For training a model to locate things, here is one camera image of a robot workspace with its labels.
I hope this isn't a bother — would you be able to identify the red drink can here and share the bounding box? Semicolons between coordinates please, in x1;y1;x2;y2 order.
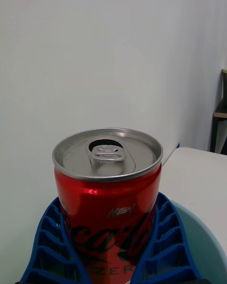
52;127;164;284

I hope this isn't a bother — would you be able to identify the pale blue plastic waste bin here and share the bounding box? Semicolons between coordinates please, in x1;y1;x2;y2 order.
170;200;227;284

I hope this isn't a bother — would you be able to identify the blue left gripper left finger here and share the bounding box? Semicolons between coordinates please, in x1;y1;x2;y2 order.
20;196;93;284

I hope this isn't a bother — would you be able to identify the dark shelf with wooden board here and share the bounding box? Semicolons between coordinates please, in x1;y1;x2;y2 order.
210;68;227;155

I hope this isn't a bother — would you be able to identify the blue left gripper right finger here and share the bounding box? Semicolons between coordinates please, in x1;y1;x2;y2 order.
129;192;201;284

